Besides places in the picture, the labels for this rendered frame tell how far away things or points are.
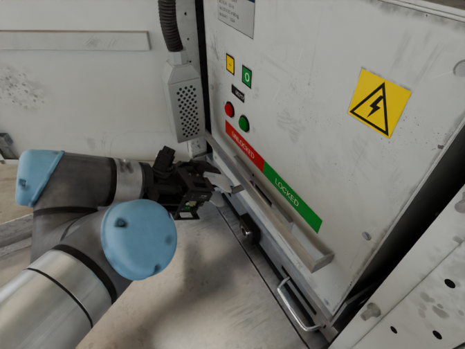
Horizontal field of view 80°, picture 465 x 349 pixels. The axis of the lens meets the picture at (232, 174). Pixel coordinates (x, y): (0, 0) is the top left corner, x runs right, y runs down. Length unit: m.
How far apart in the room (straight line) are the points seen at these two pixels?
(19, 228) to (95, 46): 0.48
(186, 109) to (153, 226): 0.38
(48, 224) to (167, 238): 0.17
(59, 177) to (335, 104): 0.35
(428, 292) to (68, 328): 0.29
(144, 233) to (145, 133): 0.64
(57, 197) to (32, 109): 0.61
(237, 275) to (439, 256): 0.46
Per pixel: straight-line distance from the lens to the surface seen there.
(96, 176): 0.42
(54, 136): 1.03
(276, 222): 0.49
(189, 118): 0.62
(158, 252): 0.28
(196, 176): 0.50
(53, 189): 0.41
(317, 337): 0.64
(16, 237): 0.88
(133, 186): 0.44
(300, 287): 0.60
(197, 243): 0.71
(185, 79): 0.59
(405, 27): 0.29
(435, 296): 0.31
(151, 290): 0.68
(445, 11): 0.28
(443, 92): 0.28
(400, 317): 0.36
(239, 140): 0.60
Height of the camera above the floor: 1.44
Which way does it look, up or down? 44 degrees down
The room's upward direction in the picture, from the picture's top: straight up
